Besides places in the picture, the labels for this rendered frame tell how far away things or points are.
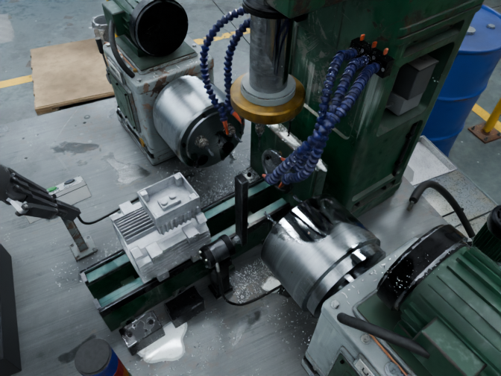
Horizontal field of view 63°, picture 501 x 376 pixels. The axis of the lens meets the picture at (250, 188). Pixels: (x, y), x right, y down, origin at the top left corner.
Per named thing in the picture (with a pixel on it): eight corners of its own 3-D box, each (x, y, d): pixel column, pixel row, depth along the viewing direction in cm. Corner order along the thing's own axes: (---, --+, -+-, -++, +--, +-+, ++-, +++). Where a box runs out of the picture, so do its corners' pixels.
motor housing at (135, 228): (181, 212, 124) (173, 170, 110) (214, 257, 114) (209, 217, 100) (119, 244, 117) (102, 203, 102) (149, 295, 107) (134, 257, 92)
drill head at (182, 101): (198, 102, 160) (192, 44, 141) (252, 157, 141) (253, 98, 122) (140, 126, 150) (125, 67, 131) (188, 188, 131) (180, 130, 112)
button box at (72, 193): (88, 189, 119) (80, 174, 116) (92, 196, 113) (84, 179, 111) (27, 216, 112) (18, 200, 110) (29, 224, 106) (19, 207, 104)
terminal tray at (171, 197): (182, 189, 110) (179, 171, 105) (202, 215, 105) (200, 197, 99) (142, 208, 106) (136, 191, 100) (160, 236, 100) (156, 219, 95)
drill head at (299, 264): (308, 214, 125) (319, 157, 106) (411, 321, 104) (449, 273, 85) (241, 254, 116) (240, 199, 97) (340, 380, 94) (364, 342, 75)
